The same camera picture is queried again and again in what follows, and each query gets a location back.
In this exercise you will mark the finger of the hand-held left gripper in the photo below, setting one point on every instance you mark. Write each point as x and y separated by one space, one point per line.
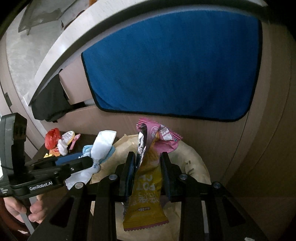
67 159
81 163

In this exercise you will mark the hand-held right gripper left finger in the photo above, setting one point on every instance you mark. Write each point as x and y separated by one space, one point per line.
130 178

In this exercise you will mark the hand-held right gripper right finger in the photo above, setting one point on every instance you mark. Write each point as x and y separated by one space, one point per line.
167 183

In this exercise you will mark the yellow purple snack packet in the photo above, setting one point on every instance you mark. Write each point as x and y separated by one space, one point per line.
143 185

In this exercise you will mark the white blue wrapper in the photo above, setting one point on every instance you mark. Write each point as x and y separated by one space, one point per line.
101 143

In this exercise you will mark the person's left hand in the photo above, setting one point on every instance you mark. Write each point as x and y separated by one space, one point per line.
35 210

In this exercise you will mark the small white paper scrap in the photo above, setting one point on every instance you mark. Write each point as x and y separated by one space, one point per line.
62 149

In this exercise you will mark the brown tablecloth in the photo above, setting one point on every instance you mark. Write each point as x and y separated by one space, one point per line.
85 141

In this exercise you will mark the white jelly cup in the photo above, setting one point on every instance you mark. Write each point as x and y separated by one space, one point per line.
68 136

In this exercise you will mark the red crumpled wrapper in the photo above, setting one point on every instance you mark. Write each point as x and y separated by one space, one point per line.
52 138

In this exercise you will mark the black cloth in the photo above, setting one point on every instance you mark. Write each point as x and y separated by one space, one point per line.
50 104

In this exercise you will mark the beige kitchen cabinet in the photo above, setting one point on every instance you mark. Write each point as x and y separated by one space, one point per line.
266 150

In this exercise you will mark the blue towel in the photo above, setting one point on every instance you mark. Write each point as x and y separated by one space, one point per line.
173 64

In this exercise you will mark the glass range hood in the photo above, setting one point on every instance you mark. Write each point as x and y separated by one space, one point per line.
39 16

